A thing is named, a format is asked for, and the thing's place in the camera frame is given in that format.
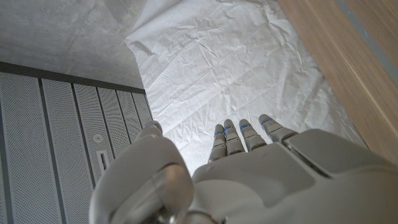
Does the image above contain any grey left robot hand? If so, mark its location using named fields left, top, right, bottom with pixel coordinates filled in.
left=89, top=113, right=398, bottom=224

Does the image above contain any white backdrop cloth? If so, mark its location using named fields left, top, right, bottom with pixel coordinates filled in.
left=124, top=0, right=368, bottom=175

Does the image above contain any rectangular ceiling fixture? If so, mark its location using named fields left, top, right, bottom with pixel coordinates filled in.
left=96, top=149, right=110, bottom=172

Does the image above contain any grey tape line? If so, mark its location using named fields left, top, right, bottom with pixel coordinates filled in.
left=334, top=0, right=398, bottom=83

